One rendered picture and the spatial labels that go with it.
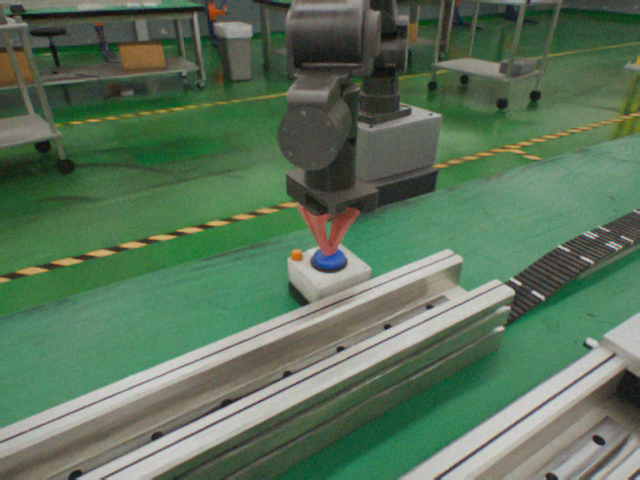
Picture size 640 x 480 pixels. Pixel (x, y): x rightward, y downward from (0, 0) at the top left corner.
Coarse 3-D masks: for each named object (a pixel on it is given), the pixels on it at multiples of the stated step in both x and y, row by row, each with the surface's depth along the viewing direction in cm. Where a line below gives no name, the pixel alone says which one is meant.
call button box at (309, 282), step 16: (304, 256) 58; (352, 256) 58; (304, 272) 56; (320, 272) 55; (336, 272) 55; (352, 272) 55; (368, 272) 56; (304, 288) 56; (320, 288) 53; (336, 288) 54; (304, 304) 58
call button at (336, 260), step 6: (318, 252) 57; (336, 252) 57; (342, 252) 57; (318, 258) 56; (324, 258) 56; (330, 258) 56; (336, 258) 56; (342, 258) 56; (318, 264) 56; (324, 264) 55; (330, 264) 55; (336, 264) 55; (342, 264) 56
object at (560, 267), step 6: (540, 258) 64; (546, 258) 64; (552, 258) 63; (546, 264) 63; (552, 264) 63; (558, 264) 63; (564, 264) 62; (558, 270) 62; (564, 270) 61; (570, 270) 61; (576, 270) 61; (570, 276) 60
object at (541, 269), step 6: (534, 264) 63; (540, 264) 63; (534, 270) 63; (540, 270) 62; (546, 270) 62; (552, 270) 62; (546, 276) 61; (552, 276) 61; (558, 276) 61; (564, 276) 61; (558, 282) 60; (564, 282) 60
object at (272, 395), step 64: (448, 256) 54; (320, 320) 45; (384, 320) 50; (448, 320) 44; (128, 384) 38; (192, 384) 39; (256, 384) 41; (320, 384) 38; (384, 384) 43; (0, 448) 33; (64, 448) 35; (128, 448) 36; (192, 448) 33; (256, 448) 36; (320, 448) 42
